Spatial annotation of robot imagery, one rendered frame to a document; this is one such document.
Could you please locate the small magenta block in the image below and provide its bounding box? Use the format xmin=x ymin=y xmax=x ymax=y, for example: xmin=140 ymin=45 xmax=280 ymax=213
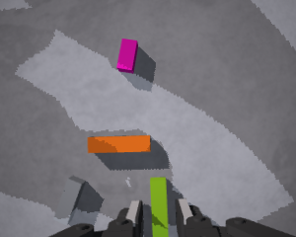
xmin=117 ymin=39 xmax=138 ymax=73

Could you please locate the orange rod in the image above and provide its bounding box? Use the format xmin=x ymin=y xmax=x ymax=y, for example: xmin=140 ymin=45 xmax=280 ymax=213
xmin=88 ymin=135 xmax=151 ymax=153

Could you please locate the lime green rod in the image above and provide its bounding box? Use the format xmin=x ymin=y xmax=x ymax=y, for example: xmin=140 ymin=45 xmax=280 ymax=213
xmin=150 ymin=177 xmax=169 ymax=237

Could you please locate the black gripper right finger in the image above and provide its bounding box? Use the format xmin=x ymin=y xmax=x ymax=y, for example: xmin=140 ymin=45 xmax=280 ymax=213
xmin=176 ymin=198 xmax=296 ymax=237

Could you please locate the grey rectangular block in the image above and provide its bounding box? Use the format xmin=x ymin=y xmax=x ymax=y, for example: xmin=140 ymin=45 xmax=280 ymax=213
xmin=53 ymin=176 xmax=86 ymax=225

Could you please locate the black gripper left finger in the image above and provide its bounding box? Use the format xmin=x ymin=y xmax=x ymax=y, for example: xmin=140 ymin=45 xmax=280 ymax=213
xmin=49 ymin=200 xmax=144 ymax=237

